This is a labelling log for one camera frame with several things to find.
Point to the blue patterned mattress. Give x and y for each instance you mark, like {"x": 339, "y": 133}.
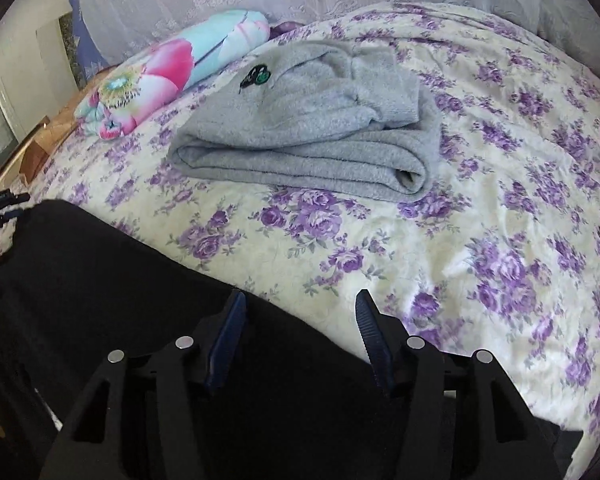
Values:
{"x": 82, "y": 30}

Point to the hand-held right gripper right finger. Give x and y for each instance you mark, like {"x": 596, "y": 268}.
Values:
{"x": 372, "y": 340}

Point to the turquoise pink floral folded blanket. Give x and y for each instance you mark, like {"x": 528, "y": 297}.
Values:
{"x": 180, "y": 60}

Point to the purple floral bedspread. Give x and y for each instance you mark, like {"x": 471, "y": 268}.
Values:
{"x": 480, "y": 210}

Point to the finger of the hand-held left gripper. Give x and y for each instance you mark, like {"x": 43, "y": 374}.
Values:
{"x": 7, "y": 197}
{"x": 7, "y": 215}

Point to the grey folded fleece garment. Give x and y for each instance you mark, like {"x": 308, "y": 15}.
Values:
{"x": 305, "y": 130}

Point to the purple cloth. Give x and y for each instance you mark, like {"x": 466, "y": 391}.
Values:
{"x": 285, "y": 27}

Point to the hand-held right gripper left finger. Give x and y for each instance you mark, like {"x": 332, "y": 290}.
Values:
{"x": 225, "y": 340}

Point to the black pants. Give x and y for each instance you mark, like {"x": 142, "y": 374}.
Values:
{"x": 105, "y": 285}

